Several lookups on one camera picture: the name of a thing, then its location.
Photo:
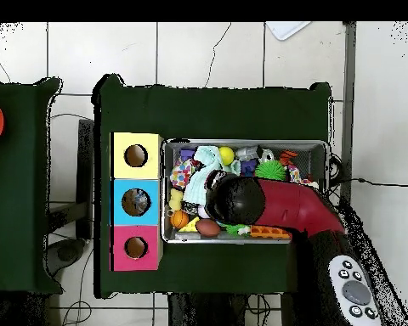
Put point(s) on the clear plastic packet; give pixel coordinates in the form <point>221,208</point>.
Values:
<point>141,199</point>

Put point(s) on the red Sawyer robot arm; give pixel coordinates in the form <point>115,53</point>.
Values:
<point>292,207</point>

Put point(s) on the wooden box with three holes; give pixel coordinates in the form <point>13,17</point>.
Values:
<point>149,234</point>

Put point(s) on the shallow clear mesh bin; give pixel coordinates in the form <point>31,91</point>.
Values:
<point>312,152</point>

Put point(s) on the mint ribbed cloth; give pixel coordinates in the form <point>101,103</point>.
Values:
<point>197,183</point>

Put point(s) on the polka dot paper wad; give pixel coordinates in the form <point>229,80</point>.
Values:
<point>180,175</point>

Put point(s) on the plain yellow ball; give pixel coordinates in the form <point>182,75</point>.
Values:
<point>226,155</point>

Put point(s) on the small orange basketball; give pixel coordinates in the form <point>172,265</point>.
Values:
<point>179,220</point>

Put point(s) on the small brown football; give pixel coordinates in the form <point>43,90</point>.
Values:
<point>208,227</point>

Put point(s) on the yellow cheese wedge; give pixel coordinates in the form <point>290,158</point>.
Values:
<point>190,227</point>

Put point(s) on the large green spiky ball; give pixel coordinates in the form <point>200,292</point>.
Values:
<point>270,169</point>

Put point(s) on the long orange block with holes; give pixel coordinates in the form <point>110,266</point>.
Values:
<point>270,232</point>

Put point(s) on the black upright panel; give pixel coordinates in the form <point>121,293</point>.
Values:
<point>85,169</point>

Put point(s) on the white tray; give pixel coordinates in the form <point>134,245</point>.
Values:
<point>285,29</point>

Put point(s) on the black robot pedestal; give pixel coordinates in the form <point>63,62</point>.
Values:
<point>207,312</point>

